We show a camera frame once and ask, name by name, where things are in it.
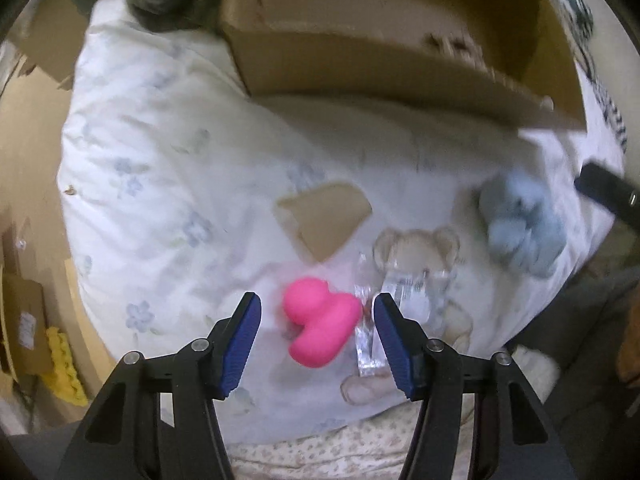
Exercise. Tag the beige fabric scrunchie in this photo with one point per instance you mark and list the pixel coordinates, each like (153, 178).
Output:
(463, 47)

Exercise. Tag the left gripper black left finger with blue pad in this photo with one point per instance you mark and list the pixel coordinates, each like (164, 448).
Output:
(232, 341)

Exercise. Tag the yellow foam piece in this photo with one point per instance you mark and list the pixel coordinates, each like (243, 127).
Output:
(62, 379)

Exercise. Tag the white floral duvet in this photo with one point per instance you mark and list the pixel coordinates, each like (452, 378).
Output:
(170, 176)

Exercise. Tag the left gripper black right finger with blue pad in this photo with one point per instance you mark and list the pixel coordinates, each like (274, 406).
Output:
(403, 343)

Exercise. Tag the open brown cardboard box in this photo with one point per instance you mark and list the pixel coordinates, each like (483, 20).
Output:
(375, 48)

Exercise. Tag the clear plastic wrapper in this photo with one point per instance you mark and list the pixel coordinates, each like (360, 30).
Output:
(394, 294)

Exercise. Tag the light blue fluffy scrunchie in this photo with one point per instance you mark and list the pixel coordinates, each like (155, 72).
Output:
(524, 232)

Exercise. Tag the pink rubber duck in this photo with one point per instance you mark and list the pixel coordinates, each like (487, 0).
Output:
(326, 320)

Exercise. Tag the beige makeup sponge wedge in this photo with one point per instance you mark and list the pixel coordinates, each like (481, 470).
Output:
(323, 219)

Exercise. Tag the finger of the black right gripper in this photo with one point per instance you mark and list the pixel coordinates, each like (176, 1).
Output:
(615, 194)

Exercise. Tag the cardboard box with label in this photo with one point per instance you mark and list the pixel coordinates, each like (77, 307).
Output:
(23, 327)

